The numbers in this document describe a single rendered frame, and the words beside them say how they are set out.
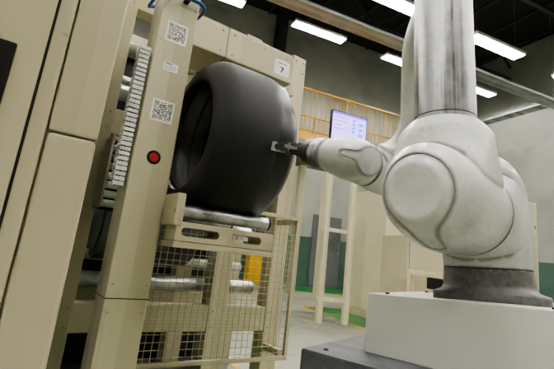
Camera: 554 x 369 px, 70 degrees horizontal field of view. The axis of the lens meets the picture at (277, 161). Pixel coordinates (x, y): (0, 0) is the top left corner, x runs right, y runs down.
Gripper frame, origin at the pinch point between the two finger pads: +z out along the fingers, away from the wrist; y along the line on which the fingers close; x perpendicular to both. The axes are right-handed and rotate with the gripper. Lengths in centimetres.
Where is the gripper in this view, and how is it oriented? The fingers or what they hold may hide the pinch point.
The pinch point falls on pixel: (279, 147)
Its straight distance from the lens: 127.5
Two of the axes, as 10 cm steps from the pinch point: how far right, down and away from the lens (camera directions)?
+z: -5.2, -1.2, 8.4
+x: -2.5, 9.7, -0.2
